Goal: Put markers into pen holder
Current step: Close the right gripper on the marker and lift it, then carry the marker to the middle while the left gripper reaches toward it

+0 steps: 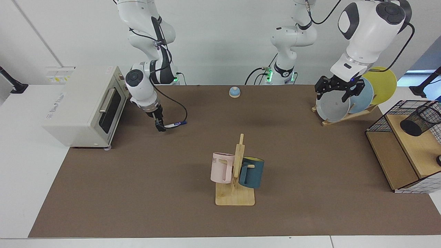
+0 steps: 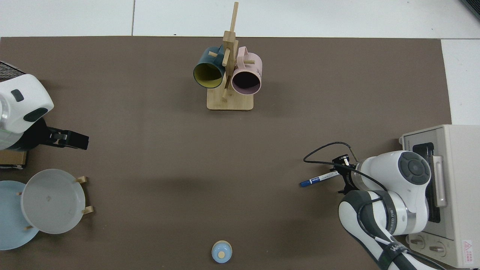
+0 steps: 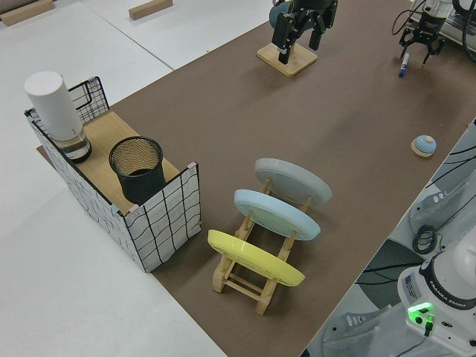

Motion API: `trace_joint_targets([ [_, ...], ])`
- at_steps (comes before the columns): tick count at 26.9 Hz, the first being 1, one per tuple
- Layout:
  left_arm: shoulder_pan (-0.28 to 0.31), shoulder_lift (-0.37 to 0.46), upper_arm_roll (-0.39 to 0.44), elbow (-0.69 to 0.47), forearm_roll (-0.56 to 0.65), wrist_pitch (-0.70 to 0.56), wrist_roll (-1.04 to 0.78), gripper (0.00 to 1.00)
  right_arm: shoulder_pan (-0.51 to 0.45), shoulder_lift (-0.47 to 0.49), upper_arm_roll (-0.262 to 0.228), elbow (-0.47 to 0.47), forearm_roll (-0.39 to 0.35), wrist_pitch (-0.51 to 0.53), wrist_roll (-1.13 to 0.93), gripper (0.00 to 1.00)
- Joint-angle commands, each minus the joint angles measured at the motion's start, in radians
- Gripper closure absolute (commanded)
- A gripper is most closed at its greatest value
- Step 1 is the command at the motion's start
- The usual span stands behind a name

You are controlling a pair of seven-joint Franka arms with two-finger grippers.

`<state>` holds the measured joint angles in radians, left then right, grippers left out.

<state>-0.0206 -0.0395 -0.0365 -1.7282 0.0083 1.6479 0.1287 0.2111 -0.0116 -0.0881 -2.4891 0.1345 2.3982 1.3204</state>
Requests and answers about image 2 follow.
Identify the pale toaster oven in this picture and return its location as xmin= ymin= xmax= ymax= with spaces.
xmin=399 ymin=124 xmax=480 ymax=269

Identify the wooden plate rack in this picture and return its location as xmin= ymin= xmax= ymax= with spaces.
xmin=17 ymin=175 xmax=93 ymax=230

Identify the small blue round bell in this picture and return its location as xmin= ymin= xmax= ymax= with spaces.
xmin=211 ymin=240 xmax=233 ymax=264

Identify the brown table cloth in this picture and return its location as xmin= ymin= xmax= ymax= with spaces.
xmin=0 ymin=36 xmax=452 ymax=270

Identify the dark teal cup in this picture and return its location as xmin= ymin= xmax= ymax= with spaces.
xmin=193 ymin=46 xmax=227 ymax=89

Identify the dark grey corner panel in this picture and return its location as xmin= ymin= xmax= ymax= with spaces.
xmin=463 ymin=0 xmax=480 ymax=19

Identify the pink cup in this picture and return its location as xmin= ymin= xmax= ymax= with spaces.
xmin=231 ymin=46 xmax=262 ymax=95

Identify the light blue plate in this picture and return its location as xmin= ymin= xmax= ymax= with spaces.
xmin=0 ymin=180 xmax=40 ymax=250

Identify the grey plate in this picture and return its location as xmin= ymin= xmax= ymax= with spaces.
xmin=21 ymin=169 xmax=86 ymax=234

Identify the wire basket wooden floor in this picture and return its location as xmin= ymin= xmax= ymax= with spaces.
xmin=0 ymin=61 xmax=29 ymax=170

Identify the wooden cup stand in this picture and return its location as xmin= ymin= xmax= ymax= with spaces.
xmin=207 ymin=2 xmax=255 ymax=111

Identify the blue white marker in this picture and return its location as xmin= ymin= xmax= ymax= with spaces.
xmin=300 ymin=171 xmax=340 ymax=187

